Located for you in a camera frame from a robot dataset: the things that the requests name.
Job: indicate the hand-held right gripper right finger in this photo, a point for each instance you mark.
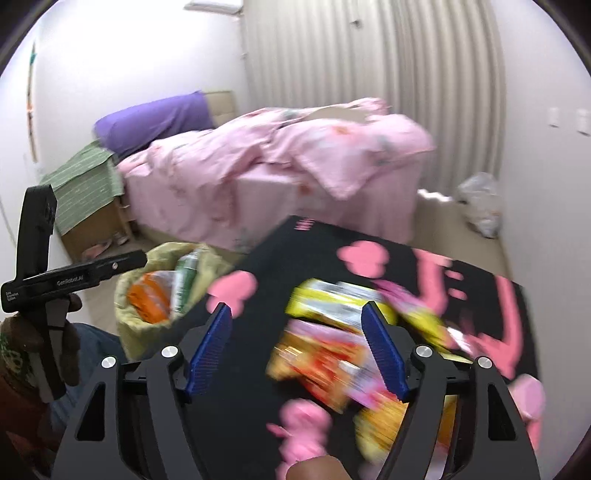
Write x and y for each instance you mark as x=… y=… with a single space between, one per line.
x=385 y=355

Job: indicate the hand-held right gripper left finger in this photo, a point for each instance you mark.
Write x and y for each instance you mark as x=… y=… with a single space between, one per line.
x=210 y=355

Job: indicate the pink and yellow snack packet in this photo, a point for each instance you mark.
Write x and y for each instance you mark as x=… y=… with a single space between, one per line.
x=415 y=314

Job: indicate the yellow-green plastic bag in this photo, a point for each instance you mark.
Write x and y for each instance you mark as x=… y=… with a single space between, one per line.
x=134 y=332

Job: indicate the yellow-green snack packet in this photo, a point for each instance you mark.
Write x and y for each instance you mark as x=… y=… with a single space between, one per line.
x=323 y=300

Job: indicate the person's left hand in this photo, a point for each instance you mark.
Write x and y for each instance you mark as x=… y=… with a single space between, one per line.
x=69 y=350

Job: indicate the person's right hand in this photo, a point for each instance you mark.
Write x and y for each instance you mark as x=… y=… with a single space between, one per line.
x=318 y=468

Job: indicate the pink slippers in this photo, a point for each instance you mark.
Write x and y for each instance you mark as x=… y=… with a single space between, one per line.
x=99 y=248

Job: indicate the orange-red snack packet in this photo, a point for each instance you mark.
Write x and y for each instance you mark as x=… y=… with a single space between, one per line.
x=318 y=364

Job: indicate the yellow-orange snack packet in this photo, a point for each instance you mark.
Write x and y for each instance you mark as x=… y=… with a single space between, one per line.
x=383 y=424

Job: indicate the cardboard box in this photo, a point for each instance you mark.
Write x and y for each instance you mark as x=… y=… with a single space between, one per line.
x=99 y=221

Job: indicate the person's blue jeans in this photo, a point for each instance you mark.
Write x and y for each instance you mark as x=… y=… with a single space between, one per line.
x=99 y=346

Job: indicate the green and white packet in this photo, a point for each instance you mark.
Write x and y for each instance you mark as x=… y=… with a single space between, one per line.
x=187 y=277

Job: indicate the orange snack packet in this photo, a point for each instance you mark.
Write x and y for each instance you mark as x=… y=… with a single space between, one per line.
x=147 y=295

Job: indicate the green striped cloth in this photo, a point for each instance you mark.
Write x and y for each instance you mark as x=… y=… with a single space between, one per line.
x=81 y=184

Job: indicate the black mat with pink print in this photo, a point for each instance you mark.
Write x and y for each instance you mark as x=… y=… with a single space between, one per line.
x=277 y=263

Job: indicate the bed with pink sheet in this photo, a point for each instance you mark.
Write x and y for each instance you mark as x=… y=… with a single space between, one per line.
x=258 y=203

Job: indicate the white plastic bag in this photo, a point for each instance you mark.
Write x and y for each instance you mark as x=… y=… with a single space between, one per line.
x=482 y=207

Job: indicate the purple pillow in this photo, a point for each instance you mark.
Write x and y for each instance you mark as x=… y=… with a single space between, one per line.
x=152 y=120

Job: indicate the pink floral duvet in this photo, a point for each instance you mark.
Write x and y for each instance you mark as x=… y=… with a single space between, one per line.
x=277 y=143

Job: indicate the beige headboard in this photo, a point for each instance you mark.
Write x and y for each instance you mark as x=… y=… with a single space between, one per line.
x=221 y=106

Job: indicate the white pleated curtain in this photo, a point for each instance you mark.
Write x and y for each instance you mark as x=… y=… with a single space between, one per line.
x=369 y=55

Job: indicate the white air conditioner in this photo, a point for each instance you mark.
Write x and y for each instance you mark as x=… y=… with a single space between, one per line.
x=214 y=3

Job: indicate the white wall switch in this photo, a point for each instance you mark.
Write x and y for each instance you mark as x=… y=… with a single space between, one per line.
x=582 y=121

